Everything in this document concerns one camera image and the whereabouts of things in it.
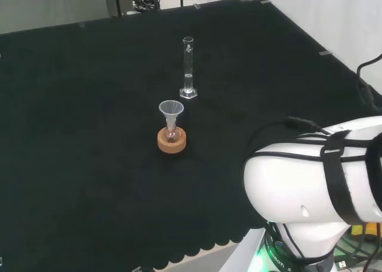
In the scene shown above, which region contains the clear glass graduated cylinder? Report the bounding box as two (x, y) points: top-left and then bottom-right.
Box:
(179, 36), (198, 100)

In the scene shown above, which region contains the small round-bottom glass flask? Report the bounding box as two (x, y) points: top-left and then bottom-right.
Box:
(163, 125), (181, 144)

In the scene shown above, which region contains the clear plastic funnel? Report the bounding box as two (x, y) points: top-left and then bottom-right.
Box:
(158, 100), (184, 130)

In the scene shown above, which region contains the black bench cloth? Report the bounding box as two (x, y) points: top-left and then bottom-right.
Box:
(0, 0), (382, 272)

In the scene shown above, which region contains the white mounting plate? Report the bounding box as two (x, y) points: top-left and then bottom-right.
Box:
(231, 228), (271, 272)

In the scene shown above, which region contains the round cork ring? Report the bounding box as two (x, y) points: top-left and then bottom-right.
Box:
(157, 126), (188, 154)

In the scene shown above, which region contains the black power cable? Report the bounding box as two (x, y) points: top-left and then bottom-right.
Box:
(356, 53), (382, 112)

